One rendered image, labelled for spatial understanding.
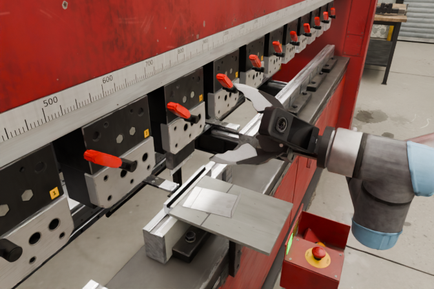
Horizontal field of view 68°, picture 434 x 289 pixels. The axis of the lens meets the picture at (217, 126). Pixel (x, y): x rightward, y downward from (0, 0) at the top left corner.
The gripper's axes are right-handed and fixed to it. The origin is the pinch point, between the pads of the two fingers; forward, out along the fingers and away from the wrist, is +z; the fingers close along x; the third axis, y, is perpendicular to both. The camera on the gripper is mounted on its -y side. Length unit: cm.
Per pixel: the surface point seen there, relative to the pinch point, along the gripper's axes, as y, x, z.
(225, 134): 79, 10, 32
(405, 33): 659, 406, -49
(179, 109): -1.8, -0.3, 7.9
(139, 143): -4.3, -8.7, 12.1
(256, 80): 42, 24, 11
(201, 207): 23.1, -18.5, 8.1
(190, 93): 6.6, 5.7, 11.8
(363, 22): 182, 133, -4
